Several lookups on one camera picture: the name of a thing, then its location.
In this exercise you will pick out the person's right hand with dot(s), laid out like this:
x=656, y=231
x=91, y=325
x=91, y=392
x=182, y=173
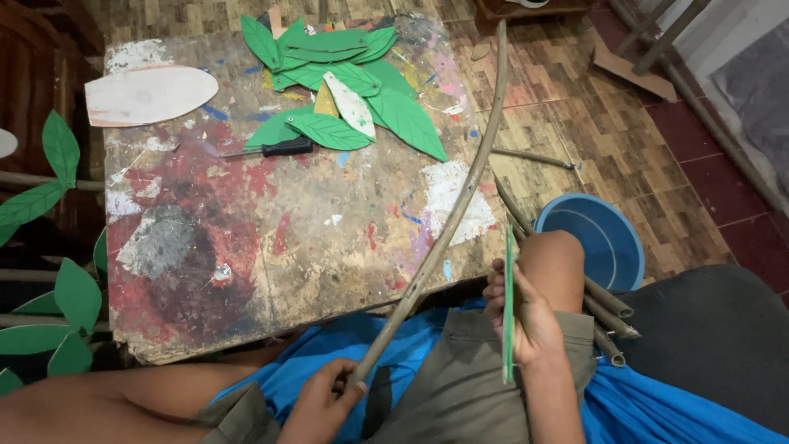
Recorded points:
x=533, y=327

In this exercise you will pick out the person's left hand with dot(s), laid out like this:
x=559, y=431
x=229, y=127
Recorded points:
x=317, y=404

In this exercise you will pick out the green foam leaf cutout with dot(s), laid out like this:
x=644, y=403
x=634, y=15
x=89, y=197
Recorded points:
x=508, y=336

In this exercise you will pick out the long curved bamboo stick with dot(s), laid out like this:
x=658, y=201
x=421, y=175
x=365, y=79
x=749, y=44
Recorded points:
x=459, y=197

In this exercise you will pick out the olive grey shorts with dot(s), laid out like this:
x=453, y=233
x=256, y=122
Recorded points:
x=462, y=388

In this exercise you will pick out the blue plastic bucket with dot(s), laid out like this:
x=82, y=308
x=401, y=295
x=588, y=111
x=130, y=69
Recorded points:
x=601, y=237

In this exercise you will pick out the blue cloth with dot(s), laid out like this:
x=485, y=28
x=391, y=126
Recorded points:
x=647, y=410

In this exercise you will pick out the thin bamboo stick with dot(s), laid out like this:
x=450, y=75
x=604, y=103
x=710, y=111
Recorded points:
x=533, y=158

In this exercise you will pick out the paint-stained wooden table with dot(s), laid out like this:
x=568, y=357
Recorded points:
x=277, y=234

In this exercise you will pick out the dark grey cushion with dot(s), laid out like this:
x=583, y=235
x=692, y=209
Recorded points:
x=709, y=339

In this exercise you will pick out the bamboo branches with green leaves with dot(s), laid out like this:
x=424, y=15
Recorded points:
x=77, y=296

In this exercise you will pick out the brown cardboard piece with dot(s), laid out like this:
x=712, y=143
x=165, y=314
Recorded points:
x=632, y=73

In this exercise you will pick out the small cardboard scrap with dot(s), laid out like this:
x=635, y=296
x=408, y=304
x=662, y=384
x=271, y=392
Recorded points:
x=481, y=50

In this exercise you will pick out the white leaf cutout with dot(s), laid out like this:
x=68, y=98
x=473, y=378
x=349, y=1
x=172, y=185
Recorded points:
x=350, y=105

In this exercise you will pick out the yellow leaf cutout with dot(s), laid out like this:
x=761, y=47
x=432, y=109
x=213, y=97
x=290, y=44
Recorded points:
x=326, y=102

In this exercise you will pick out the pile of green foam leaves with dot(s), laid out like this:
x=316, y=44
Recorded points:
x=345, y=83

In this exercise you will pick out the brown wooden furniture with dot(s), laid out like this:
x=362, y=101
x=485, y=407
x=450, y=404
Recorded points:
x=530, y=7

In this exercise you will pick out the large white leaf-shaped board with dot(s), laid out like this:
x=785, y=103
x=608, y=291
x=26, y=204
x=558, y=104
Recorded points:
x=148, y=95

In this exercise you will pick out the dark wooden chair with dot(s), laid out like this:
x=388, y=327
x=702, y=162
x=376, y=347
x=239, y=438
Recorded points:
x=37, y=74

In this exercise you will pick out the grey metal pole frame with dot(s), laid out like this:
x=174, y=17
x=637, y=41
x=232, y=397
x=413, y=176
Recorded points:
x=696, y=92

